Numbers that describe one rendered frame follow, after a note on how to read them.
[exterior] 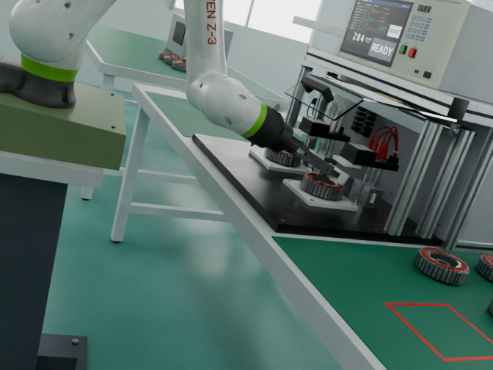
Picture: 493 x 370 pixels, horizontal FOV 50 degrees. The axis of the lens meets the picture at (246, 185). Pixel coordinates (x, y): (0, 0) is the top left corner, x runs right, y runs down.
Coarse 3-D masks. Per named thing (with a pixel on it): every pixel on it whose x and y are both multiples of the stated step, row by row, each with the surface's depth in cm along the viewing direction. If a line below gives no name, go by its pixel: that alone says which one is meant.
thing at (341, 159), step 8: (344, 144) 140; (352, 144) 139; (344, 152) 139; (352, 152) 136; (360, 152) 135; (368, 152) 136; (336, 160) 138; (344, 160) 137; (352, 160) 136; (360, 160) 135; (368, 160) 136; (376, 160) 138; (360, 168) 137; (368, 168) 144; (376, 168) 142; (384, 168) 139; (392, 168) 140; (368, 176) 145; (376, 176) 141; (376, 184) 142
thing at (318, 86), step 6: (306, 78) 122; (306, 84) 121; (312, 84) 118; (318, 84) 117; (306, 90) 124; (312, 90) 124; (318, 90) 116; (324, 90) 114; (330, 90) 115; (324, 96) 115; (330, 96) 115
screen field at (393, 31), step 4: (380, 24) 145; (384, 24) 143; (388, 24) 142; (380, 28) 145; (384, 28) 143; (388, 28) 142; (392, 28) 140; (396, 28) 139; (400, 28) 138; (376, 32) 146; (380, 32) 145; (384, 32) 143; (388, 32) 142; (392, 32) 140; (396, 32) 139; (400, 32) 137; (392, 36) 140; (396, 36) 139
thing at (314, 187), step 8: (304, 176) 137; (312, 176) 138; (320, 176) 141; (304, 184) 136; (312, 184) 134; (320, 184) 133; (328, 184) 138; (336, 184) 138; (312, 192) 134; (320, 192) 134; (328, 192) 134; (336, 192) 134
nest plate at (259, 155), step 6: (252, 150) 161; (258, 150) 163; (258, 156) 157; (264, 156) 158; (264, 162) 153; (270, 162) 154; (276, 162) 156; (300, 162) 164; (270, 168) 150; (276, 168) 151; (282, 168) 152; (288, 168) 153; (294, 168) 155; (300, 168) 157; (306, 168) 159; (300, 174) 155
